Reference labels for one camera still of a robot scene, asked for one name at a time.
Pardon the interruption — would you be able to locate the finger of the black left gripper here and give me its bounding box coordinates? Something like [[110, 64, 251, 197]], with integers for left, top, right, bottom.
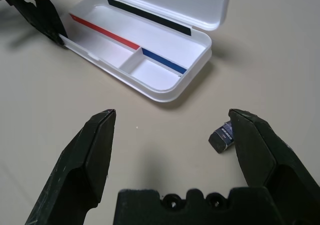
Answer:
[[0, 0, 69, 47]]

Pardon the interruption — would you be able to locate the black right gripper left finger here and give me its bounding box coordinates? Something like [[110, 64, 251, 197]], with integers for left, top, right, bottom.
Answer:
[[24, 108, 117, 225]]

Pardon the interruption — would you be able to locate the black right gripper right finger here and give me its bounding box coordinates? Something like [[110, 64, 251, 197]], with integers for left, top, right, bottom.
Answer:
[[228, 108, 320, 225]]

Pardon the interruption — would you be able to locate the black eraser space print sleeve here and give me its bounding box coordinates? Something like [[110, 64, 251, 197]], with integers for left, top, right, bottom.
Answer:
[[208, 120, 236, 155]]

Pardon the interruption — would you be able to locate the white plastic pencil case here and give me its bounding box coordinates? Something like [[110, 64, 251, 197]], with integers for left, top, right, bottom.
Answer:
[[59, 0, 232, 103]]

